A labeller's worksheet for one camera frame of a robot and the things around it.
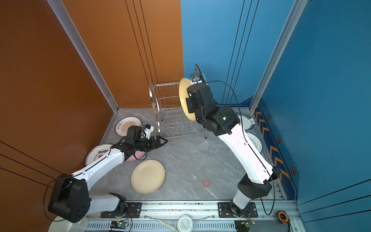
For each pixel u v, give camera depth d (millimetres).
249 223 694
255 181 409
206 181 828
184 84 681
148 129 781
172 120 1060
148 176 828
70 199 409
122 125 1087
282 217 685
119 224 706
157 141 741
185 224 645
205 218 720
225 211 725
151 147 735
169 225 696
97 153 943
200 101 414
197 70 760
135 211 731
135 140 672
